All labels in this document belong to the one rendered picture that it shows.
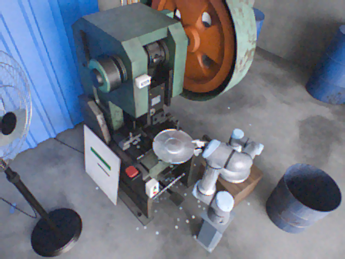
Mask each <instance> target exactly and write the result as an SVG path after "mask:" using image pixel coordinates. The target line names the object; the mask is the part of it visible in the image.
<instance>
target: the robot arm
mask: <svg viewBox="0 0 345 259"><path fill-rule="evenodd" d="M191 142H192V143H197V146H198V147H197V148H195V149H194V150H195V151H194V154H195V155H196V156H198V155H199V153H201V152H202V153H203V156H204V158H206V168H205V170H204V174H203V179H202V180H199V181H197V183H196V185H195V186H194V188H193V195H194V196H195V197H196V198H199V199H200V200H201V201H202V202H204V203H206V204H207V205H209V206H210V207H209V209H208V210H207V215H208V217H209V219H210V220H211V221H212V222H213V223H214V224H216V225H224V224H225V223H226V222H227V221H228V219H229V216H230V213H229V212H230V211H231V210H232V208H233V197H232V195H230V193H228V192H225V191H223V192H222V191H221V192H220V191H218V190H217V189H216V185H215V183H216V180H217V177H218V175H219V171H220V170H221V169H222V168H224V169H226V170H228V171H230V172H234V173H241V172H243V171H246V170H248V169H249V168H250V167H251V166H252V164H253V158H254V156H255V155H259V154H260V153H261V150H262V149H263V145H262V144H261V143H258V142H257V141H254V140H252V139H250V138H248V137H247V136H244V135H243V131H242V130H241V129H235V130H234V131H233V132H232V134H231V137H230V138H229V142H228V143H221V141H218V140H211V138H209V136H207V135H206V134H204V135H203V138H202V139H201V140H193V141H191ZM201 146H202V148H200V147H201ZM242 147H243V148H244V149H243V151H242V152H240V150H241V148H242Z"/></svg>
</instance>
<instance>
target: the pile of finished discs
mask: <svg viewBox="0 0 345 259"><path fill-rule="evenodd" d="M249 174H250V168H249V169H248V170H246V171H243V172H241V173H234V172H230V171H228V170H226V169H224V168H222V169H221V170H220V171H219V175H220V176H221V177H222V178H223V179H224V180H226V181H229V182H232V183H240V182H242V181H244V180H245V179H246V178H247V177H248V176H249Z"/></svg>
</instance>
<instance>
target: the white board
mask: <svg viewBox="0 0 345 259"><path fill-rule="evenodd" d="M84 130H85V171H86V173H87V174H88V175H89V176H90V177H91V178H92V179H93V180H94V181H95V183H97V185H99V187H100V188H101V189H102V191H103V192H104V193H105V194H106V195H107V197H108V198H109V199H110V200H111V201H112V202H113V203H114V204H115V205H116V201H117V196H118V185H119V169H120V163H121V159H120V158H119V156H118V155H116V153H114V152H113V151H112V150H111V148H109V146H107V145H106V144H105V143H104V141H102V140H101V139H100V138H99V137H98V136H97V135H96V134H95V133H94V132H93V131H92V130H91V129H90V128H89V127H88V126H87V125H86V124H85V125H84Z"/></svg>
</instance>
